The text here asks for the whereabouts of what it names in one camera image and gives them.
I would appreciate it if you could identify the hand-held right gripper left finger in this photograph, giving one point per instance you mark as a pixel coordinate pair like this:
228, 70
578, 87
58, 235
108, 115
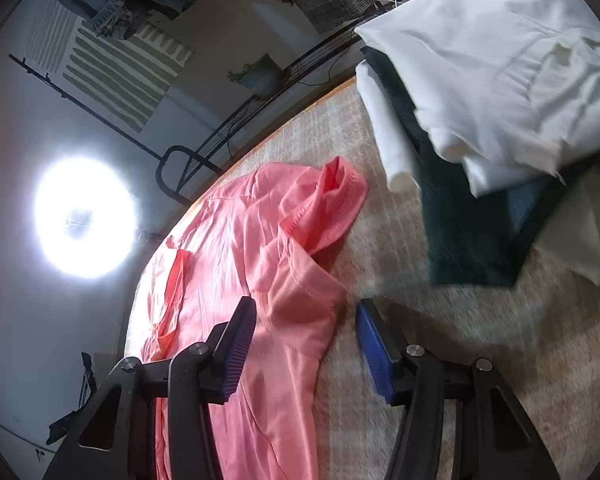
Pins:
237, 347

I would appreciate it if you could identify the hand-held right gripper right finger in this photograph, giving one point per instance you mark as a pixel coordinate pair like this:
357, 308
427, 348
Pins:
375, 345

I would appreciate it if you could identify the pink shirt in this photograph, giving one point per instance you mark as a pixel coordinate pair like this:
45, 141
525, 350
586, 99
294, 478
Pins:
260, 240

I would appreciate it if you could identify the beige plaid blanket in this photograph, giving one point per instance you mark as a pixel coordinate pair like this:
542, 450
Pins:
390, 245

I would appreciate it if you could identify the dark green garment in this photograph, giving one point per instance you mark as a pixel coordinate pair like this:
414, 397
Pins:
460, 240

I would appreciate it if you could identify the black stand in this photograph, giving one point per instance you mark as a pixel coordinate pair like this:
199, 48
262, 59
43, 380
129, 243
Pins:
75, 410

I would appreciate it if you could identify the blue cloth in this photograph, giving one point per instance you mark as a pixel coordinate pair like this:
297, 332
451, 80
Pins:
525, 205

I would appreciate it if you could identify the white folded cloth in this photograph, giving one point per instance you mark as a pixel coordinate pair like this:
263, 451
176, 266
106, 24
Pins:
392, 140

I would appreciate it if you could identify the cream cloth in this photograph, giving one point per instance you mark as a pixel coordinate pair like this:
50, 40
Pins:
580, 230

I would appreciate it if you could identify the potted plant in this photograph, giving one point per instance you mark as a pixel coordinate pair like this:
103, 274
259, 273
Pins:
260, 77

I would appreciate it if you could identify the black rod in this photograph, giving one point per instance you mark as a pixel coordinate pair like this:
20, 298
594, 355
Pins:
85, 105

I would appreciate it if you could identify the large white garment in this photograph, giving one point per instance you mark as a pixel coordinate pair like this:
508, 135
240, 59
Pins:
480, 60

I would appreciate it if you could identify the blue denim garment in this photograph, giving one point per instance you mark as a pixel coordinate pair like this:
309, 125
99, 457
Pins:
95, 5

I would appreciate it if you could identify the green striped wall hanging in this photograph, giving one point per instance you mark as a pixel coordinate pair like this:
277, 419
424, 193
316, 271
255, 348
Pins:
110, 75

